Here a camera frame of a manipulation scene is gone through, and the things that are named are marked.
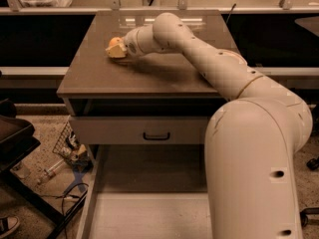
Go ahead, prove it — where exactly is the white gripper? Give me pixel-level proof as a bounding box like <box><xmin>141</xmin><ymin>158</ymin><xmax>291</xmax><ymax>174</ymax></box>
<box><xmin>106</xmin><ymin>29</ymin><xmax>144</xmax><ymax>59</ymax></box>

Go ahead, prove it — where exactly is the orange fruit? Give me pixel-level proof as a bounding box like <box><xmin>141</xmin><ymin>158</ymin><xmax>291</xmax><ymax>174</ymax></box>
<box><xmin>109</xmin><ymin>37</ymin><xmax>123</xmax><ymax>47</ymax></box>

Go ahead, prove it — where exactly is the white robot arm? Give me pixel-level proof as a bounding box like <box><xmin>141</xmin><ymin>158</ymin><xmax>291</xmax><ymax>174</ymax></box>
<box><xmin>106</xmin><ymin>13</ymin><xmax>312</xmax><ymax>239</ymax></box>

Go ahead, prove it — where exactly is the grey drawer cabinet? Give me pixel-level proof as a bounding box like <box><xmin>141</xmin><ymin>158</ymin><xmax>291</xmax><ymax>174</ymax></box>
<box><xmin>57</xmin><ymin>11</ymin><xmax>224</xmax><ymax>156</ymax></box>

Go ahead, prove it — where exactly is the open middle drawer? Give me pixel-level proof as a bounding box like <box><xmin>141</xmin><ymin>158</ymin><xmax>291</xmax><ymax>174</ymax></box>
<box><xmin>77</xmin><ymin>145</ymin><xmax>212</xmax><ymax>239</ymax></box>

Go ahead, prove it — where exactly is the dark office chair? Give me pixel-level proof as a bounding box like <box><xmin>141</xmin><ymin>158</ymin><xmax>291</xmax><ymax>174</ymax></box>
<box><xmin>0</xmin><ymin>99</ymin><xmax>87</xmax><ymax>239</ymax></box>

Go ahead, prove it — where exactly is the clear plastic bottle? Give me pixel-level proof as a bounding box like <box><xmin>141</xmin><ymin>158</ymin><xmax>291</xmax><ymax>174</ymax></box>
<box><xmin>37</xmin><ymin>159</ymin><xmax>67</xmax><ymax>185</ymax></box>

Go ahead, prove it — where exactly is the black and white sneaker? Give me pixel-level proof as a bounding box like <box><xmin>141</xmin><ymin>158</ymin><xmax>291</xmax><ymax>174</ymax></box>
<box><xmin>0</xmin><ymin>216</ymin><xmax>20</xmax><ymax>239</ymax></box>

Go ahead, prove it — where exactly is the black chair base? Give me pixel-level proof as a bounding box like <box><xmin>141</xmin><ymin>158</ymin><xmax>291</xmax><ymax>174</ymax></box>
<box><xmin>306</xmin><ymin>105</ymin><xmax>319</xmax><ymax>170</ymax></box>

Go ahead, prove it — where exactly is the black caster wheel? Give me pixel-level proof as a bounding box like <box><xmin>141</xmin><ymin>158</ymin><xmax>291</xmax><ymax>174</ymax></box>
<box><xmin>299</xmin><ymin>207</ymin><xmax>319</xmax><ymax>228</ymax></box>

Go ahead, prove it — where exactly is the upper drawer with black handle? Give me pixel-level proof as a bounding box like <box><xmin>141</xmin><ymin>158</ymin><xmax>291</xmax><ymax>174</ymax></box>
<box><xmin>69</xmin><ymin>117</ymin><xmax>208</xmax><ymax>144</ymax></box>

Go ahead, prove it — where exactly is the wire mesh basket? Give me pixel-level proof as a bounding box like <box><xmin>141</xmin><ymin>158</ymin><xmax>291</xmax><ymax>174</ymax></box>
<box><xmin>53</xmin><ymin>122</ymin><xmax>90</xmax><ymax>166</ymax></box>

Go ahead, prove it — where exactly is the black floor cable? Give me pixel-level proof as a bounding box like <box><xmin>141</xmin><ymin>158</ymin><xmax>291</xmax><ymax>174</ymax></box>
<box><xmin>38</xmin><ymin>182</ymin><xmax>90</xmax><ymax>239</ymax></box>

